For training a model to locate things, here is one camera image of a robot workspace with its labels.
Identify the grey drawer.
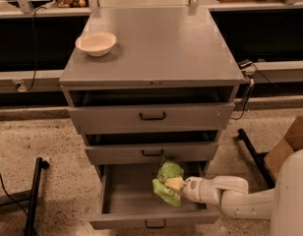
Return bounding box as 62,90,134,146
90,163,219,230
69,103,234,135
86,142,218,165

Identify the white bowl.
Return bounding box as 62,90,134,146
75,31,116,57

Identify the black cable left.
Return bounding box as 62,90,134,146
25,5,48,92

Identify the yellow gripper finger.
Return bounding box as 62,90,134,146
164,177,186,191

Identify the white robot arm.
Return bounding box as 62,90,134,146
165,149,303,236

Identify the grey top drawer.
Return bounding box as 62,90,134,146
69,103,234,135

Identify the green rice chip bag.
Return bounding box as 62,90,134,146
151,158,184,207

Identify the black cable right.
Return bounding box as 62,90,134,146
230,60,273,121

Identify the black stand leg right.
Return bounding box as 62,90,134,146
238,129,275,189

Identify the grey middle drawer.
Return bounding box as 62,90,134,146
86,142,218,165

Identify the grey floor bracket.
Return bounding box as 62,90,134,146
0,190,31,207

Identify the black cable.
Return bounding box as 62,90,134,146
25,5,48,92
230,60,273,121

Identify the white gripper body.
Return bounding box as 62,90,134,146
182,177,204,203

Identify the cardboard box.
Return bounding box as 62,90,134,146
265,116,303,180

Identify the black stand leg left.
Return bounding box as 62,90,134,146
25,157,49,236

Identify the grey bottom drawer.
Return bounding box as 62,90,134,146
90,163,219,230

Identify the black stand leg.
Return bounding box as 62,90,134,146
238,129,275,189
25,157,49,236

